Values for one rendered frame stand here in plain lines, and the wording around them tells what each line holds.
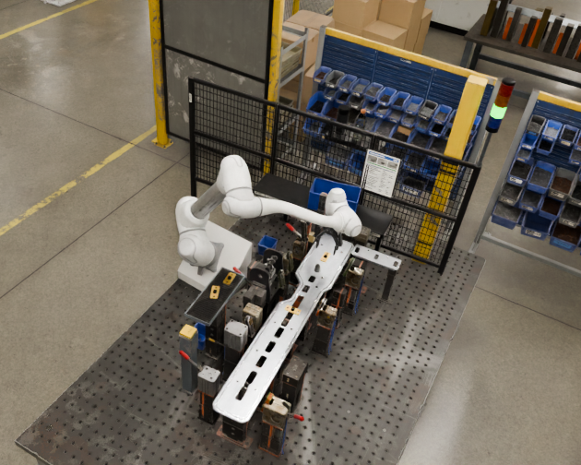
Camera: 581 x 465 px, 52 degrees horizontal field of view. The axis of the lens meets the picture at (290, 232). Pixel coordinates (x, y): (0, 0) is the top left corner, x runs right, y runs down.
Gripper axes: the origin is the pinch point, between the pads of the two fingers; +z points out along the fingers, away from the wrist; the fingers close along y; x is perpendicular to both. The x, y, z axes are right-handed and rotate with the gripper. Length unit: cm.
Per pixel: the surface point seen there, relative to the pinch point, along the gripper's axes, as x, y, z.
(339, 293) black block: -21.9, 18.1, 8.6
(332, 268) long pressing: -6.3, 7.4, 7.4
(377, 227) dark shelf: 38.0, 19.9, 3.9
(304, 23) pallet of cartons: 300, -142, 4
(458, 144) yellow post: 58, 49, -57
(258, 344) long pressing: -75, -5, 8
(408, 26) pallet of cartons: 428, -64, 28
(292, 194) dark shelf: 42, -39, 5
